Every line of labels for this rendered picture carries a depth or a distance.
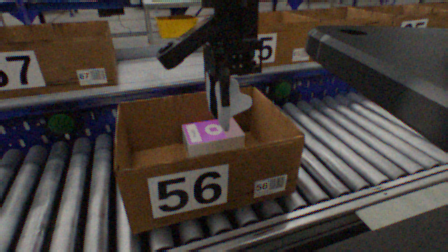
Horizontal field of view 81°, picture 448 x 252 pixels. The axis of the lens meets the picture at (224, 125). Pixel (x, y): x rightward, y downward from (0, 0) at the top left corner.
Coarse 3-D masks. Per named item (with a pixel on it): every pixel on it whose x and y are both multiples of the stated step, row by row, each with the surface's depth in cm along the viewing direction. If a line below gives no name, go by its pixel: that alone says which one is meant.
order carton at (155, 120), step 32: (192, 96) 75; (256, 96) 78; (128, 128) 74; (160, 128) 77; (256, 128) 82; (288, 128) 63; (128, 160) 68; (160, 160) 74; (192, 160) 50; (224, 160) 52; (256, 160) 55; (288, 160) 58; (128, 192) 49; (288, 192) 64; (160, 224) 56
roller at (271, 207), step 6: (258, 204) 64; (264, 204) 62; (270, 204) 62; (276, 204) 62; (258, 210) 64; (264, 210) 61; (270, 210) 60; (276, 210) 60; (282, 210) 61; (264, 216) 61; (270, 216) 60; (276, 216) 61
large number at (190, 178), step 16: (160, 176) 49; (176, 176) 50; (192, 176) 52; (208, 176) 53; (224, 176) 54; (160, 192) 51; (176, 192) 52; (192, 192) 54; (208, 192) 55; (224, 192) 57; (160, 208) 53; (176, 208) 55; (192, 208) 56
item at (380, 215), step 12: (420, 192) 65; (432, 192) 65; (444, 192) 65; (384, 204) 61; (396, 204) 61; (408, 204) 61; (420, 204) 61; (432, 204) 61; (444, 204) 61; (360, 216) 58; (372, 216) 58; (384, 216) 58; (396, 216) 58; (408, 216) 58; (372, 228) 56
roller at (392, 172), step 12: (300, 108) 108; (312, 108) 104; (324, 120) 96; (336, 132) 90; (348, 132) 89; (348, 144) 85; (360, 144) 83; (372, 156) 78; (384, 168) 74; (396, 168) 73
